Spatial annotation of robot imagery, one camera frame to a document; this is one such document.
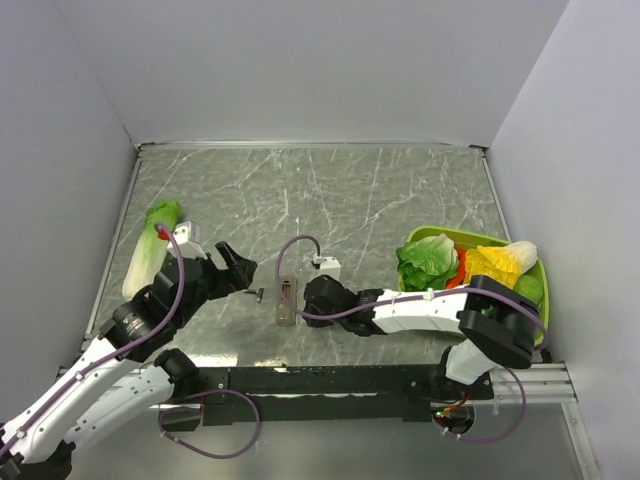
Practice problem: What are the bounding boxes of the beige remote control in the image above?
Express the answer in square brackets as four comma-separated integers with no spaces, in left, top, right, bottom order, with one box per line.
[275,275,298,327]

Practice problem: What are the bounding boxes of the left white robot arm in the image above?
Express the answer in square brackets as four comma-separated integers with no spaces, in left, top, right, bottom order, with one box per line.
[1,242,257,479]

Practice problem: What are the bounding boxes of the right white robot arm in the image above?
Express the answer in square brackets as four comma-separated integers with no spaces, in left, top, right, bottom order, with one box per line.
[302,275,547,399]

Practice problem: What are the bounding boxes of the long napa cabbage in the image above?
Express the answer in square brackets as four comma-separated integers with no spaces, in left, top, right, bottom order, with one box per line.
[121,200,182,300]

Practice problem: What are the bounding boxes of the green toy lettuce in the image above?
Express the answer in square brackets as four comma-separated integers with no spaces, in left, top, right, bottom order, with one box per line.
[396,234,460,292]

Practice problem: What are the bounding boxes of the red toy pepper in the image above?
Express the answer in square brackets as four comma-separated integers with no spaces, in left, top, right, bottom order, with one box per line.
[445,247,466,289]

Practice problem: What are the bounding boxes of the yellow toy cabbage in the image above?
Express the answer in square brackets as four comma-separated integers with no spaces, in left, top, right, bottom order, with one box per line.
[463,241,538,288]

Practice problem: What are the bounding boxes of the round green toy vegetable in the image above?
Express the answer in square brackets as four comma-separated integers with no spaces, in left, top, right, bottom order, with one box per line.
[514,275,544,305]

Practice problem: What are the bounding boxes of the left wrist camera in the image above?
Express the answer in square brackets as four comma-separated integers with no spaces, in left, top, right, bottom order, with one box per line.
[156,220,206,262]

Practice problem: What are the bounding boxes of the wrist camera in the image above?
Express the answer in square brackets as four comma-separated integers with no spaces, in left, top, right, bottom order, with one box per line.
[312,254,342,281]
[156,220,206,262]

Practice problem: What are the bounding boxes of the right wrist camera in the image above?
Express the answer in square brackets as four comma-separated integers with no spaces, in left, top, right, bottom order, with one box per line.
[312,254,342,281]

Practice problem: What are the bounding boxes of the black base frame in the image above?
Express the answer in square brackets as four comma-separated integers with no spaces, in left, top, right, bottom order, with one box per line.
[166,364,494,426]

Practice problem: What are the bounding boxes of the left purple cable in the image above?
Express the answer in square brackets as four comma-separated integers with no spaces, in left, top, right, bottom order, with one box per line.
[0,221,261,464]

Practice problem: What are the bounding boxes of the purple cable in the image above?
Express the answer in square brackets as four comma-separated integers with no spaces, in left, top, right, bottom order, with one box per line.
[0,221,261,464]
[276,234,551,444]

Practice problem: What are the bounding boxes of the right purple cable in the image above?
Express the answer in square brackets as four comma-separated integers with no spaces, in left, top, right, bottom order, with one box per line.
[276,234,551,444]

